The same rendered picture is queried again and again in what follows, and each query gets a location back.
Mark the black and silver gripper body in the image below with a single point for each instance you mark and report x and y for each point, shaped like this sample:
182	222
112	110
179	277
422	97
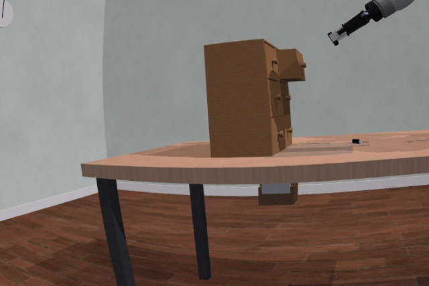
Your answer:
374	11

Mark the brown wooden chest of drawers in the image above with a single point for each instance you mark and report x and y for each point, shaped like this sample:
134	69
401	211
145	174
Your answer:
237	89

